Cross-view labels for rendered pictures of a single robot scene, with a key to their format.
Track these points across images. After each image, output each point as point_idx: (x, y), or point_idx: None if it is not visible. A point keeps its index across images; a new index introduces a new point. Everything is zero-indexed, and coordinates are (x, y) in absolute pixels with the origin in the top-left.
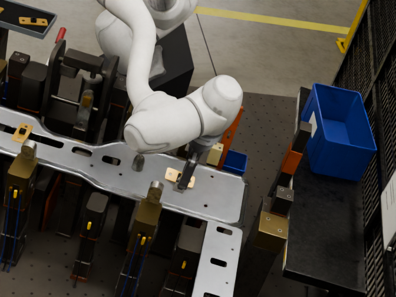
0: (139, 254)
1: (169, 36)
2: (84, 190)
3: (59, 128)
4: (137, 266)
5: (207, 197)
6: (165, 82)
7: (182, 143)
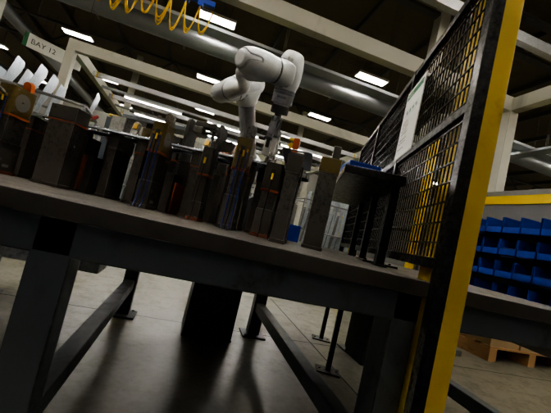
0: (240, 167)
1: (250, 197)
2: None
3: (188, 168)
4: (238, 184)
5: None
6: (249, 198)
7: (271, 66)
